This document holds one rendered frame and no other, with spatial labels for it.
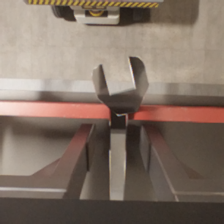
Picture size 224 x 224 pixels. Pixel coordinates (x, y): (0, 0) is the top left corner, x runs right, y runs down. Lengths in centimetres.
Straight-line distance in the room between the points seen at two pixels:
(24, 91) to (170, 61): 102
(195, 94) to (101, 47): 95
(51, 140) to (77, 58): 98
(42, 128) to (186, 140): 16
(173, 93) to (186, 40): 102
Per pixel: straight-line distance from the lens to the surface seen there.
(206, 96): 24
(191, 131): 20
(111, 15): 107
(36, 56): 124
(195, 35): 127
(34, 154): 21
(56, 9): 113
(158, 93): 22
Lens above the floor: 108
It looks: 86 degrees down
